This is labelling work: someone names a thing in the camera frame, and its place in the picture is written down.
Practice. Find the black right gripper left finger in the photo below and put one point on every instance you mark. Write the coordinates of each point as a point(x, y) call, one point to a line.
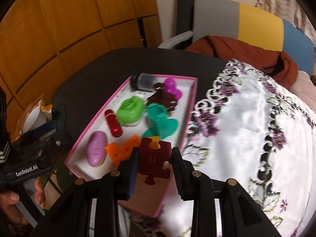
point(91, 208)

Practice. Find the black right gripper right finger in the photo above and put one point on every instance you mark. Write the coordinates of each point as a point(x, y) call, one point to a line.
point(240, 215)

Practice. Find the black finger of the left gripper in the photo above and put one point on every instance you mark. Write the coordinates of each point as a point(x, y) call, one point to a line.
point(39, 133)

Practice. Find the purple oval embossed toy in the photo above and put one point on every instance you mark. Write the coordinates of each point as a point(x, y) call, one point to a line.
point(95, 149)

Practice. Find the orange holed toy block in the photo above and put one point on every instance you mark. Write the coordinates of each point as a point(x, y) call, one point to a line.
point(122, 152)

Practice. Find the dark red puzzle piece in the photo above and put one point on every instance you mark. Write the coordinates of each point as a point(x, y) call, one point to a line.
point(152, 161)

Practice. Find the yellow-orange curved foam block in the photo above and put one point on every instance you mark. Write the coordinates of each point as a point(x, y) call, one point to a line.
point(154, 144)

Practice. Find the person's left hand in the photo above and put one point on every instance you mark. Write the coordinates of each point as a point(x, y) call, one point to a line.
point(9, 200)

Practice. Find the red capsule toy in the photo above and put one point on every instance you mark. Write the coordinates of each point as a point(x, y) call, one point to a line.
point(113, 123)

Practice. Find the white floral embroidered tablecloth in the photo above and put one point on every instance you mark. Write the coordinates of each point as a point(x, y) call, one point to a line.
point(250, 128)

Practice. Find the teal heart shaped toy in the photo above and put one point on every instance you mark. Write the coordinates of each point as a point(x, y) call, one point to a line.
point(160, 124)

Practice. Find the wooden wardrobe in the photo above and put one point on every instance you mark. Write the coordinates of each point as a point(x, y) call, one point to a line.
point(43, 42)

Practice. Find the grey black cylinder jar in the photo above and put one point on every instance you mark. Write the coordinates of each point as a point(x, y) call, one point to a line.
point(143, 81)

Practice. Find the dark brown puzzle toy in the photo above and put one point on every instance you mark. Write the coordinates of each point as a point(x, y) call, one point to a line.
point(162, 97)

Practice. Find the pink quilted cushion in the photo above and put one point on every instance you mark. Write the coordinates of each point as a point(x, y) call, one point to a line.
point(305, 89)

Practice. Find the magenta butterfly toy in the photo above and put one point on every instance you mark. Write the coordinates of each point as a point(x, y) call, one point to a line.
point(171, 88)

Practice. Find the rust red blanket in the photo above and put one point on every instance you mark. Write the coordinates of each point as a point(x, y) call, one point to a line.
point(276, 64)

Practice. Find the grey yellow blue headboard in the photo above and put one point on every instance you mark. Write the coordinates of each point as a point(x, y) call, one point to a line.
point(254, 26)

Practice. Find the black rolled mat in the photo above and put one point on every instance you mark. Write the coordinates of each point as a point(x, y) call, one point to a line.
point(185, 16)

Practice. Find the green ring toy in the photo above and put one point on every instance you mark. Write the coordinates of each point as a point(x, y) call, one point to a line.
point(131, 111)

